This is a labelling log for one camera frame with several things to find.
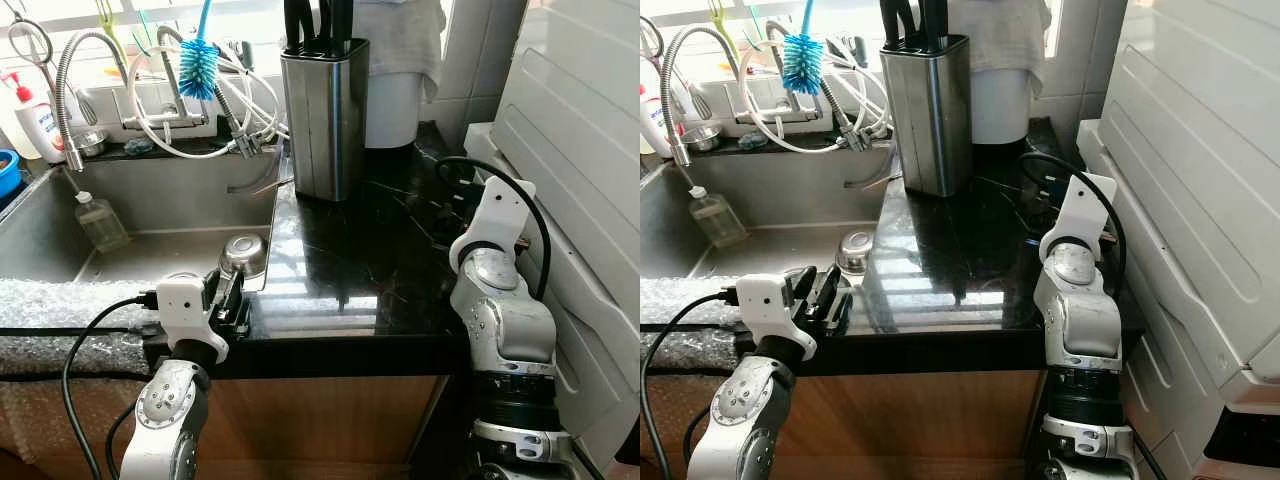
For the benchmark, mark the white appliance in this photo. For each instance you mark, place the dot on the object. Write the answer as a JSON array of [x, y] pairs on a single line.
[[580, 150], [1190, 150]]

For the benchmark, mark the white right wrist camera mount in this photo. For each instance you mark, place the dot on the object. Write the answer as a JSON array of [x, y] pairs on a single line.
[[505, 215], [1085, 210]]

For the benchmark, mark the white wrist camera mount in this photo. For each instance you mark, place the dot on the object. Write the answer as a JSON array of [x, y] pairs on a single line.
[[505, 215], [1085, 210], [182, 310], [765, 308]]

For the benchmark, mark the small steel cup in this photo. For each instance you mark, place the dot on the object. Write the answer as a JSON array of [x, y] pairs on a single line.
[[703, 138], [87, 143]]

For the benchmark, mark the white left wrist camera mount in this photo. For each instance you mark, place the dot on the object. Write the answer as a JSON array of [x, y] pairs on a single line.
[[182, 310], [765, 308]]

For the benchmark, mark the stainless steel sink basin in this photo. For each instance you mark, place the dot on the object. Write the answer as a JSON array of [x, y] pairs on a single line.
[[180, 185], [790, 190]]

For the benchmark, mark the green plastic utensil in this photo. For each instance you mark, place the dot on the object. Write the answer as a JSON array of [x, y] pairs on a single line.
[[108, 20], [718, 18]]

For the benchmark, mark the flexible steel spring faucet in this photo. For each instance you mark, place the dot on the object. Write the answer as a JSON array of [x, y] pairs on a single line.
[[668, 105], [64, 110]]

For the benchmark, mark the blue plastic bowl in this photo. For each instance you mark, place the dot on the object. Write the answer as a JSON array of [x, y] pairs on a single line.
[[9, 175]]

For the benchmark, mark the small upturned steel bowl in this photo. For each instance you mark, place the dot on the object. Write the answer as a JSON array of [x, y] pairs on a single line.
[[243, 257], [857, 252]]

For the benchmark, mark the white round container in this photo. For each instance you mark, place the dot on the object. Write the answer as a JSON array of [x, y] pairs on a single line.
[[395, 110], [1000, 105]]

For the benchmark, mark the green scrub sponge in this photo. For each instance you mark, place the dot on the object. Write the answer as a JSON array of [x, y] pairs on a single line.
[[138, 147], [754, 141]]

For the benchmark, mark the blue bottle brush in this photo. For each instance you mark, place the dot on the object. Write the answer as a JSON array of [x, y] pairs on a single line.
[[199, 70], [802, 65]]

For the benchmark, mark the wooden base cabinet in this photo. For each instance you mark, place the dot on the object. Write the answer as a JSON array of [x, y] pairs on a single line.
[[330, 420], [930, 420]]

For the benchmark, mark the steel knife block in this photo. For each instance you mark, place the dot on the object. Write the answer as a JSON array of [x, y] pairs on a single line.
[[325, 120], [925, 115]]

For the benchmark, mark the chrome gooseneck faucet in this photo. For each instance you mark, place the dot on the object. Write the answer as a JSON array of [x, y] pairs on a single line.
[[780, 95], [175, 100]]

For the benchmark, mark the white red pump soap bottle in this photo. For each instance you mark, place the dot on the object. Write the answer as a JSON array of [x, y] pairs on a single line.
[[40, 125], [652, 120]]

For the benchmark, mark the clear plastic bottle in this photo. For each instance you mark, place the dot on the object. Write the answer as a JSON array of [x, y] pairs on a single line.
[[720, 220], [103, 225]]

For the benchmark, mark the clear bubble wrap sheet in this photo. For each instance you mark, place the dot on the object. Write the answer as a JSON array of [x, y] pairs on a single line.
[[680, 305], [60, 310]]

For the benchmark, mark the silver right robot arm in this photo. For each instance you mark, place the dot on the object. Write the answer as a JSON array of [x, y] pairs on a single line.
[[1085, 320], [510, 320]]

